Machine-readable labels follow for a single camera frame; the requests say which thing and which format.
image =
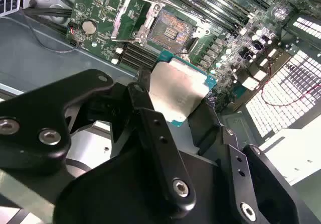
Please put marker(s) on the metal socket cover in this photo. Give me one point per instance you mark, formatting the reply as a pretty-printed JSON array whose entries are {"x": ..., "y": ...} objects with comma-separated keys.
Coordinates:
[{"x": 119, "y": 27}]

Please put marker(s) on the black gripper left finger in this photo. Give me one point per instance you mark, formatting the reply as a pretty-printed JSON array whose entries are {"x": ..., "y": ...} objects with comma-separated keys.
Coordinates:
[{"x": 37, "y": 113}]

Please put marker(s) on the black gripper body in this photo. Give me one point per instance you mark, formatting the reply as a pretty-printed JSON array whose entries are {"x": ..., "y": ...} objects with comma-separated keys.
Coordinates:
[{"x": 113, "y": 196}]

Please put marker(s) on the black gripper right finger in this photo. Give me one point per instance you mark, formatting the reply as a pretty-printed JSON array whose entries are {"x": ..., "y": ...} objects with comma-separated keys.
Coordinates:
[{"x": 263, "y": 183}]

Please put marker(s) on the silver CPU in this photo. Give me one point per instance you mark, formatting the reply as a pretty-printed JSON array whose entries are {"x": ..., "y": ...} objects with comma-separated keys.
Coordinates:
[{"x": 175, "y": 88}]

